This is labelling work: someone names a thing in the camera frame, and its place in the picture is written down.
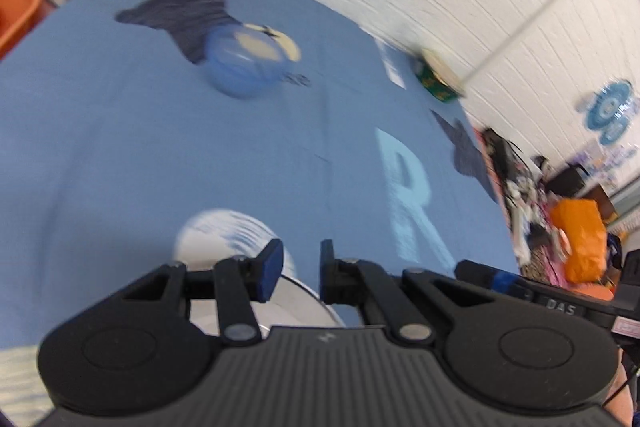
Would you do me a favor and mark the black cylindrical container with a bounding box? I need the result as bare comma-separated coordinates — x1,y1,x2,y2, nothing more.
545,164,589,198

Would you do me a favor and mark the person's right forearm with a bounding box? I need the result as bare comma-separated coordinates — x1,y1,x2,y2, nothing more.
611,357,640,427

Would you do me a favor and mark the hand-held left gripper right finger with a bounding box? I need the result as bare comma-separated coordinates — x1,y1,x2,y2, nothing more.
320,239,481,342

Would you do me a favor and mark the orange bag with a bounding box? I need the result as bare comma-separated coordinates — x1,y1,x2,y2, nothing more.
550,198,609,284

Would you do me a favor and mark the black electronic device pile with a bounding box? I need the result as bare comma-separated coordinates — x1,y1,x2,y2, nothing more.
480,129,522,168

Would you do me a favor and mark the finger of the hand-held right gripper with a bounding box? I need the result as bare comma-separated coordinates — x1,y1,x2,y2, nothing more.
454,259,619,334

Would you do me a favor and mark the green patterned bowl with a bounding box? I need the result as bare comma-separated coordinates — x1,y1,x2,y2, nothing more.
412,48,467,103

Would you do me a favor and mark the orange plastic bucket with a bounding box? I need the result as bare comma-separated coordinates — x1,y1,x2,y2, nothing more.
0,0,42,58

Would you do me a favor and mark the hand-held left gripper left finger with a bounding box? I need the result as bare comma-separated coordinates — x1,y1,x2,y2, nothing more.
122,238,285,343

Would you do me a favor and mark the blue paper fan wall decoration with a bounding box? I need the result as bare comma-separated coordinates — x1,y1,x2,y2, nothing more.
580,78,637,146

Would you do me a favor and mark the blue printed tablecloth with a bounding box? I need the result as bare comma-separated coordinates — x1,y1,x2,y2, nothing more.
0,0,521,414

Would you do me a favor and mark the translucent blue plastic bowl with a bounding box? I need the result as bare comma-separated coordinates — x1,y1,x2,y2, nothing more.
204,23,292,100

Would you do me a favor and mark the stainless steel bowl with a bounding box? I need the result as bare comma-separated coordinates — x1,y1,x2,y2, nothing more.
189,274,347,341

